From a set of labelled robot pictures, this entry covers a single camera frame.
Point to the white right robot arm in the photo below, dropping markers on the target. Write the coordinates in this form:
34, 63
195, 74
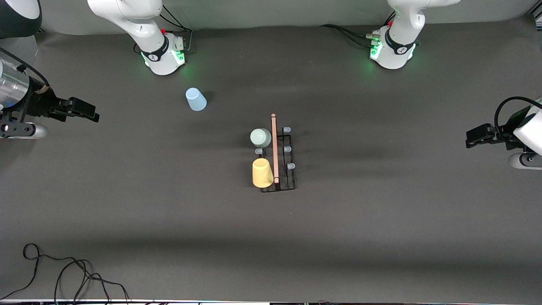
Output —
148, 25

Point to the dark metal frame rail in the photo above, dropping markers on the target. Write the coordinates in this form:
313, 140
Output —
535, 15

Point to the pale green plastic cup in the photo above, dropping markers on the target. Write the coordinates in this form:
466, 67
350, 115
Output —
260, 137

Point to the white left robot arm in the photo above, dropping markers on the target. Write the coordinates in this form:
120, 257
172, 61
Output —
398, 46

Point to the light blue plastic cup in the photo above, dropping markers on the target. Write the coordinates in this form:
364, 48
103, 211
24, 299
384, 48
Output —
196, 101

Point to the yellow plastic cup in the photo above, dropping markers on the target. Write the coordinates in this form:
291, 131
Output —
262, 173

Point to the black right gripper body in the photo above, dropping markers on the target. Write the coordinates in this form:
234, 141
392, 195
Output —
39, 104

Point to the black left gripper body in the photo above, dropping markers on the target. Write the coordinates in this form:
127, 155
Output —
505, 136

